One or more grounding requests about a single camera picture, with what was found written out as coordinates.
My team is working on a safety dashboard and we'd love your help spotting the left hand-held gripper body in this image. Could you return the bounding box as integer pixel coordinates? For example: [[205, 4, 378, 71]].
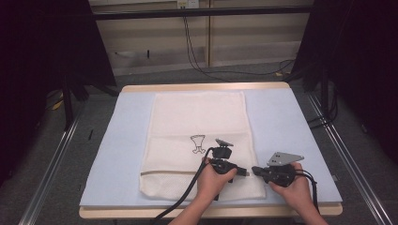
[[207, 138, 239, 184]]

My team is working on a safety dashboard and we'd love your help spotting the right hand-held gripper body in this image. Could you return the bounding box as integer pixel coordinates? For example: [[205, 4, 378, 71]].
[[258, 151, 305, 188]]

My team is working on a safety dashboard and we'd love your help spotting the white towel with black drawing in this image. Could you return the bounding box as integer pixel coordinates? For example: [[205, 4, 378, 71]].
[[139, 90, 268, 202]]

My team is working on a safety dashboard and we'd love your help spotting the person's right hand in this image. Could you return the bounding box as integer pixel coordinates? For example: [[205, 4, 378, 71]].
[[269, 161, 314, 217]]

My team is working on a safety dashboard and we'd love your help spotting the person's left hand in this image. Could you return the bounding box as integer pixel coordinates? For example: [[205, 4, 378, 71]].
[[195, 157, 238, 203]]

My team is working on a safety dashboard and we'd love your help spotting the wooden table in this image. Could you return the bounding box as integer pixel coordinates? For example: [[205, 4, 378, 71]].
[[78, 82, 344, 220]]

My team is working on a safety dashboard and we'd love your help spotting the black metal stand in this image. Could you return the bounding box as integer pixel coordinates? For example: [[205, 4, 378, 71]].
[[61, 73, 75, 131], [320, 69, 331, 121]]

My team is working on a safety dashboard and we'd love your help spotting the light blue mat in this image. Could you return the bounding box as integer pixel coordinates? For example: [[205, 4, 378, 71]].
[[79, 88, 343, 209]]

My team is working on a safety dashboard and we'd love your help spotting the black curtain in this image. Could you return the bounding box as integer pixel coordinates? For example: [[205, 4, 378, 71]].
[[0, 0, 118, 188], [292, 0, 398, 165]]

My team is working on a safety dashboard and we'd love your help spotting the black horizontal bar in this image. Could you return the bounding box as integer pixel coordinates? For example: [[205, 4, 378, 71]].
[[93, 5, 314, 22]]

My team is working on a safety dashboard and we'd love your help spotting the yellow tape piece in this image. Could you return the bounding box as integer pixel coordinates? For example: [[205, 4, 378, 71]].
[[52, 98, 65, 112]]

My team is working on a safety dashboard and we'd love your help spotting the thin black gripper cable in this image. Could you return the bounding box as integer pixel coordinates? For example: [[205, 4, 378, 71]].
[[294, 169, 321, 215]]

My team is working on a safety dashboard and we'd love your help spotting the thick black gripper cable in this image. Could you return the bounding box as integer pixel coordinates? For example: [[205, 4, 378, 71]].
[[149, 146, 217, 225]]

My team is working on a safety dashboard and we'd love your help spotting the black floor cable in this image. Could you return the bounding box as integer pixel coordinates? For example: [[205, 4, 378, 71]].
[[307, 114, 338, 130]]

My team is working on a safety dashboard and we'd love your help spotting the silver floor rail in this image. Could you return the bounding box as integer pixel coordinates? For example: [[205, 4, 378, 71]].
[[18, 101, 87, 225], [306, 93, 393, 225]]

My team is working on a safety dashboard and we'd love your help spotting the black wall cable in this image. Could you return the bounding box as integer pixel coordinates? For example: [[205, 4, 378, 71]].
[[182, 16, 296, 83]]

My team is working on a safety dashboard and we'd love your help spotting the white wall socket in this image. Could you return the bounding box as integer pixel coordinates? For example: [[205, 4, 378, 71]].
[[176, 0, 200, 9]]

